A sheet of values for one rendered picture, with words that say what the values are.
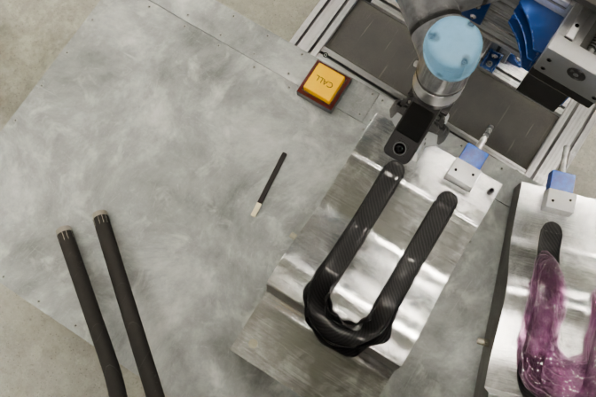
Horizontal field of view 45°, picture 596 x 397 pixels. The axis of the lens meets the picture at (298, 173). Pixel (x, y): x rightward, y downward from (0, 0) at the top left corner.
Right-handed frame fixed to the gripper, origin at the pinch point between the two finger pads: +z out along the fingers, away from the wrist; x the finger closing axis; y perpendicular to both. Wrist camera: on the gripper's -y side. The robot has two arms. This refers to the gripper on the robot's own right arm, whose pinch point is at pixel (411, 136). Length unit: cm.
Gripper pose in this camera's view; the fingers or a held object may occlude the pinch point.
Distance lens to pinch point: 129.5
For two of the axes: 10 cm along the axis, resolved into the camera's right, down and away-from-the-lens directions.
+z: 0.2, 2.6, 9.7
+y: 5.3, -8.2, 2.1
